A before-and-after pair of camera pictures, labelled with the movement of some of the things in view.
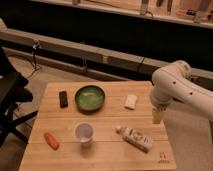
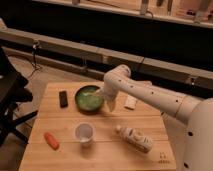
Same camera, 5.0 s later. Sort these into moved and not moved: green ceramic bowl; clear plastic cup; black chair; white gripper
Moved: white gripper
Not moved: green ceramic bowl; black chair; clear plastic cup
